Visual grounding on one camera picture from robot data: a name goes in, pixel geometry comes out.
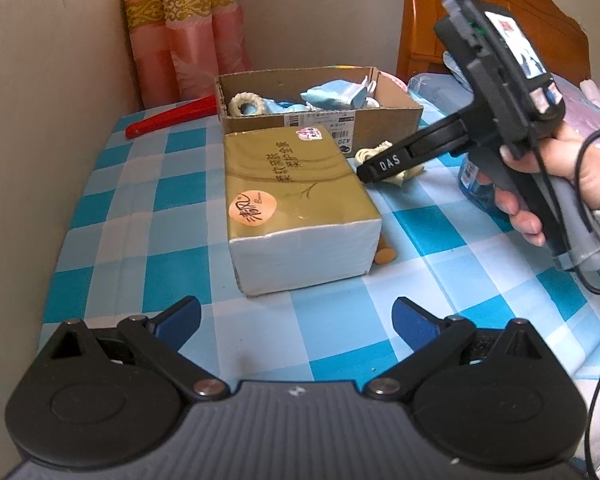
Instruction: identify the cream cloth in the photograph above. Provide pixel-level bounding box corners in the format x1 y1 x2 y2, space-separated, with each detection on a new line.
354 141 425 188

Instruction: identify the orange earplug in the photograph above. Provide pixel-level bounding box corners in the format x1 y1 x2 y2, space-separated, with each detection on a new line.
374 235 396 266

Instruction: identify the blue face mask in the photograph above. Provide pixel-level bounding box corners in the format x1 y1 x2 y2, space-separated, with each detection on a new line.
263 99 311 115
300 79 366 110

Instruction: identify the white scrunchie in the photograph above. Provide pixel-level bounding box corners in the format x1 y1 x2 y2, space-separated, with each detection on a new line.
227 92 268 117

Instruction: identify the white tissue paper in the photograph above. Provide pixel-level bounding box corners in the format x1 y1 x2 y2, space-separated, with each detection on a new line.
363 77 380 108

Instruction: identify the person's right hand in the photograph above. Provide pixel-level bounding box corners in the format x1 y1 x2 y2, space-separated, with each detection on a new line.
494 124 592 247

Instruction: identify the blue-grey bed sheet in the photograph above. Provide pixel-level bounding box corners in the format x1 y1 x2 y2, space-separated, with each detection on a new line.
407 73 474 127

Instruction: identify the jar with white lid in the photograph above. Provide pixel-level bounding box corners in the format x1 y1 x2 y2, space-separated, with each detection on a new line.
457 155 498 214

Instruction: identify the blue-grey pillow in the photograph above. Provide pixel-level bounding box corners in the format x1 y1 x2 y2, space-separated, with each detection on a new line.
442 51 469 87

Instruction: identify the pink floral pillow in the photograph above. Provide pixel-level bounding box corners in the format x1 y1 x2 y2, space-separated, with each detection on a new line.
553 74 600 138

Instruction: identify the cardboard box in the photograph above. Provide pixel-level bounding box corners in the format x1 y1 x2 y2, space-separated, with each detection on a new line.
215 65 422 156

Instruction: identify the blue checkered tablecloth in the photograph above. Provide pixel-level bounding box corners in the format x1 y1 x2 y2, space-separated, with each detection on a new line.
41 117 600 384

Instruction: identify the wooden bed headboard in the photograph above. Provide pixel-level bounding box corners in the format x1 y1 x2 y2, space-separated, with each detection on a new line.
396 0 592 84

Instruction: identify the gold tissue pack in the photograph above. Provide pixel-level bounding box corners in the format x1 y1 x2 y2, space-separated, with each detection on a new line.
223 126 381 296

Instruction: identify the red plastic stick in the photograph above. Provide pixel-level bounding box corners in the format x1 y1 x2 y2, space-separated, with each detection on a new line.
124 96 218 140

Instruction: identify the pink satin curtain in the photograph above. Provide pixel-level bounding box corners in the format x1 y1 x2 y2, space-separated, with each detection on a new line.
124 0 251 108

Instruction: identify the black cable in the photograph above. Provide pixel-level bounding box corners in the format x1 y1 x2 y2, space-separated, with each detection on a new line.
532 127 600 480

